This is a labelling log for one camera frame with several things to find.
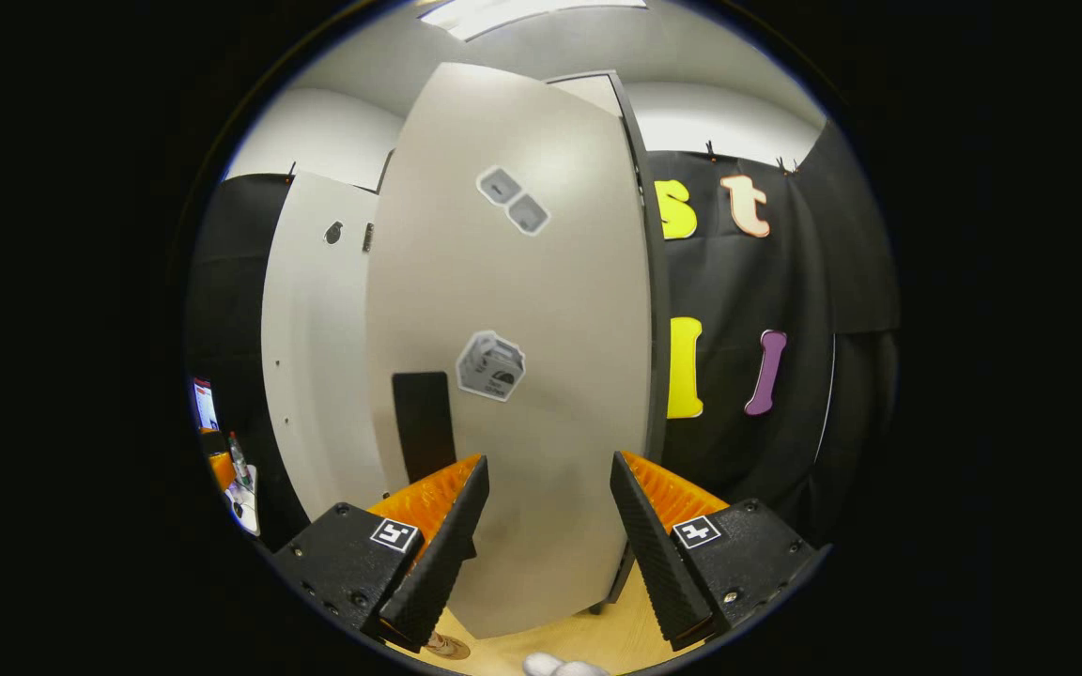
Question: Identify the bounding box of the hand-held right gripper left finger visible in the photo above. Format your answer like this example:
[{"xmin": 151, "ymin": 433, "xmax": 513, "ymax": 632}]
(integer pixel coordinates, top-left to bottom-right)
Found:
[{"xmin": 269, "ymin": 453, "xmax": 491, "ymax": 651}]

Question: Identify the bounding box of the black backdrop cloth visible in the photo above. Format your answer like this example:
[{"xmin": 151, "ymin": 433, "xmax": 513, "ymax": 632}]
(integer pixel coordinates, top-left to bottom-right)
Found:
[{"xmin": 186, "ymin": 122, "xmax": 901, "ymax": 555}]

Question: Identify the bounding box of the small lit screen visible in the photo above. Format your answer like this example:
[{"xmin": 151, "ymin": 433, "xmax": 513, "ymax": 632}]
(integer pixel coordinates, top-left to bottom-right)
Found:
[{"xmin": 192, "ymin": 377, "xmax": 221, "ymax": 433}]

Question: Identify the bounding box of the grey cabinet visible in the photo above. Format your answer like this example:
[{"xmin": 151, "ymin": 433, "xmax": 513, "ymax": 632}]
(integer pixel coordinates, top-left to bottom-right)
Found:
[{"xmin": 377, "ymin": 70, "xmax": 673, "ymax": 616}]

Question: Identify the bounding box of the ceiling light panel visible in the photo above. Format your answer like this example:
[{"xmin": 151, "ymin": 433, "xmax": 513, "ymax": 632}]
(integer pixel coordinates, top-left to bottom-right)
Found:
[{"xmin": 419, "ymin": 0, "xmax": 647, "ymax": 41}]

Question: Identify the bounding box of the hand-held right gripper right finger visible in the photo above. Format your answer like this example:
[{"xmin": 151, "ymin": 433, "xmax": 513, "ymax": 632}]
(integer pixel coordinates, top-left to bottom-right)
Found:
[{"xmin": 609, "ymin": 451, "xmax": 831, "ymax": 651}]

